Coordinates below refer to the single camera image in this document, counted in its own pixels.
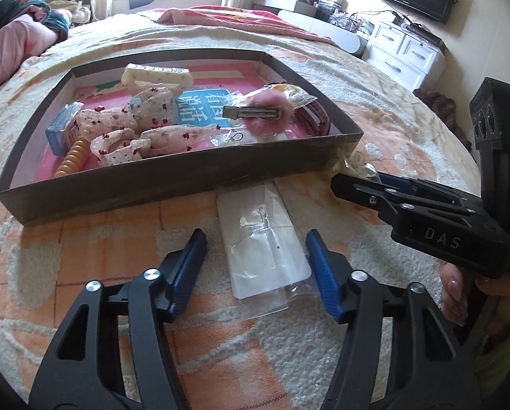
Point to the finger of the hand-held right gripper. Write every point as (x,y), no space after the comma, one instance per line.
(402,183)
(366,192)

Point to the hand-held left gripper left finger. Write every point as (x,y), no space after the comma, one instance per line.
(186,273)

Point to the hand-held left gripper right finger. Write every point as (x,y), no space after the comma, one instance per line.
(323,273)

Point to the clear plastic bag with accessory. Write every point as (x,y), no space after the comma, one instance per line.
(359,164)

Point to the white card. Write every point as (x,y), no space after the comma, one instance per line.
(263,256)

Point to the dark cardboard box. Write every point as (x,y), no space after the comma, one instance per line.
(152,188)

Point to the yellow accessory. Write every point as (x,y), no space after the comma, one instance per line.
(295,92)

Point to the pink fluffy hair clip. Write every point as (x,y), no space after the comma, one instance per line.
(268,102)

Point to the earring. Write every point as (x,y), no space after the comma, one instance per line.
(233,137)

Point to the floral fabric hair bow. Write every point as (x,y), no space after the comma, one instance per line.
(152,111)

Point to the small blue box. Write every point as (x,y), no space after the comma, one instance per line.
(61,130)

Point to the cream hair claw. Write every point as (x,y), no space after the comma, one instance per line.
(152,77)

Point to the person's right hand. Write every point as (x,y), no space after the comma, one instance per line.
(453,290)

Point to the brown furry cushion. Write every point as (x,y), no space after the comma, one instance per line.
(438,106)

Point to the dark red headband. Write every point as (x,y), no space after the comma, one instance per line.
(319,117)

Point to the white drawer cabinet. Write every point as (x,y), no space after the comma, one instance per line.
(404,55)

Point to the black set-top box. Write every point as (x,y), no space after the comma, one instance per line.
(425,36)

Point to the white desk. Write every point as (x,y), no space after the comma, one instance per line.
(323,27)

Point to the folded pink blanket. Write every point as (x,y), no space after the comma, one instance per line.
(238,21)

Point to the white window seat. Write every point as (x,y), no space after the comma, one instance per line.
(174,1)

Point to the dark teal floral quilt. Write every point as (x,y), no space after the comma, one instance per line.
(54,19)

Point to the cream pillow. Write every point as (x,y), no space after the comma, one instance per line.
(71,10)

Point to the pink pillow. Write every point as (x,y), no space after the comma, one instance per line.
(11,42)

